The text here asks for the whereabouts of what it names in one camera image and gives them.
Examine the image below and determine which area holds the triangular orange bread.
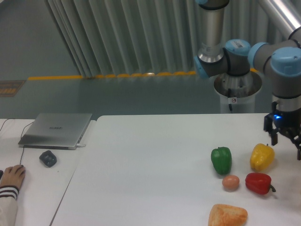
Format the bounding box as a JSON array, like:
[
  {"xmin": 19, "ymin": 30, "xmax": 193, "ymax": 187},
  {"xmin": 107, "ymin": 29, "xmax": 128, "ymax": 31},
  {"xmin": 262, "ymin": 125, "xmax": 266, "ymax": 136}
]
[{"xmin": 208, "ymin": 204, "xmax": 248, "ymax": 226}]

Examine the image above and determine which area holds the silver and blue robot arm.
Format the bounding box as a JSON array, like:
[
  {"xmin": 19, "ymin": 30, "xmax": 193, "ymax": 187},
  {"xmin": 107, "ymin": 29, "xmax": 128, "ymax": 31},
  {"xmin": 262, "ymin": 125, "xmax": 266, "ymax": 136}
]
[{"xmin": 194, "ymin": 0, "xmax": 301, "ymax": 149}]

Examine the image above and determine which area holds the white sleeve forearm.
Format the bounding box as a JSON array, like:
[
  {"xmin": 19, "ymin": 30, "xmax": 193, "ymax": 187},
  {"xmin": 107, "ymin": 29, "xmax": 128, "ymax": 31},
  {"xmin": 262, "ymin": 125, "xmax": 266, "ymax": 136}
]
[{"xmin": 0, "ymin": 186, "xmax": 19, "ymax": 226}]

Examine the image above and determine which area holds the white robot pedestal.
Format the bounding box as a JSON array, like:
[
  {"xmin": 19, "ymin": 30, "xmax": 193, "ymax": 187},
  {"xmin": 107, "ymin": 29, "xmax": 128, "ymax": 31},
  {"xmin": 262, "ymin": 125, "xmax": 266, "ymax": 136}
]
[{"xmin": 214, "ymin": 71, "xmax": 262, "ymax": 113}]

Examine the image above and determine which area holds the yellow bell pepper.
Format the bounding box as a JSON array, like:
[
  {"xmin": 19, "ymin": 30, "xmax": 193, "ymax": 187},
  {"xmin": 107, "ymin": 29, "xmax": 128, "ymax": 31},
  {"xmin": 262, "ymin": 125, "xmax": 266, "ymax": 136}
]
[{"xmin": 250, "ymin": 143, "xmax": 275, "ymax": 171}]

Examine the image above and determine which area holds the black laptop cable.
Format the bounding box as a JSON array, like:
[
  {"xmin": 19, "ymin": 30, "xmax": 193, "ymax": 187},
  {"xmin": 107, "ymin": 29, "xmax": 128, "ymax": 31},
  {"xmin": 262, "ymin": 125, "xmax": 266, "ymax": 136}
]
[{"xmin": 0, "ymin": 118, "xmax": 36, "ymax": 131}]

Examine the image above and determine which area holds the grey pleated curtain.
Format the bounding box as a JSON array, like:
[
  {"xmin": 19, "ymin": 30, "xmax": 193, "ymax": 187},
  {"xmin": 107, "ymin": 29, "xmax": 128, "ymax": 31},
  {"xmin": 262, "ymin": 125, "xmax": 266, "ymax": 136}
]
[{"xmin": 46, "ymin": 0, "xmax": 301, "ymax": 78}]

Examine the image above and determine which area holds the green bell pepper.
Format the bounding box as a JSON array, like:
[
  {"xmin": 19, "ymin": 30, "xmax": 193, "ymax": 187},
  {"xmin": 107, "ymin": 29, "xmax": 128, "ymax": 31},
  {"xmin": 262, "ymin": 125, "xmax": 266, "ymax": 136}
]
[{"xmin": 211, "ymin": 146, "xmax": 232, "ymax": 175}]

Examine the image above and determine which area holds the person's hand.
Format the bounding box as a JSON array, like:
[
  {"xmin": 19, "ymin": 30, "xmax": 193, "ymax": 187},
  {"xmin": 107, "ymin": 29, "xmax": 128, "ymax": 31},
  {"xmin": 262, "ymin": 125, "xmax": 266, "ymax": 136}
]
[{"xmin": 0, "ymin": 165, "xmax": 26, "ymax": 190}]

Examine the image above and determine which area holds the red bell pepper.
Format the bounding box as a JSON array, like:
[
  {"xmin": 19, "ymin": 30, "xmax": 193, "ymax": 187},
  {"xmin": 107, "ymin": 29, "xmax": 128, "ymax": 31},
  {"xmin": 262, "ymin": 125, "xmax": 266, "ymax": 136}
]
[{"xmin": 245, "ymin": 172, "xmax": 276, "ymax": 195}]

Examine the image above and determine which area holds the silver closed laptop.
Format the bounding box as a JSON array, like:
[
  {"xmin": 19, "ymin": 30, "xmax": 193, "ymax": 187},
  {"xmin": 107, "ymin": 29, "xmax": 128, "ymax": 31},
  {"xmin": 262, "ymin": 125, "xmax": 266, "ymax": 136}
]
[{"xmin": 18, "ymin": 113, "xmax": 92, "ymax": 150}]

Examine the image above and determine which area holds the brown egg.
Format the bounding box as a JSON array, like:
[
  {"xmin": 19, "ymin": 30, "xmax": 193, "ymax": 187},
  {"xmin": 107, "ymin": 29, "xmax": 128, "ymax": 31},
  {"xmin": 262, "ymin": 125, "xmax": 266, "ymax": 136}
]
[{"xmin": 222, "ymin": 175, "xmax": 240, "ymax": 190}]

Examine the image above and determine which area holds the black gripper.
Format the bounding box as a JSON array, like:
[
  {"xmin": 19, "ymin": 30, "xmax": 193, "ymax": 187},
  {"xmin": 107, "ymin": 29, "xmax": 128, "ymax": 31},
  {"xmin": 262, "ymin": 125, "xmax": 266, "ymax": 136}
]
[{"xmin": 263, "ymin": 101, "xmax": 301, "ymax": 161}]

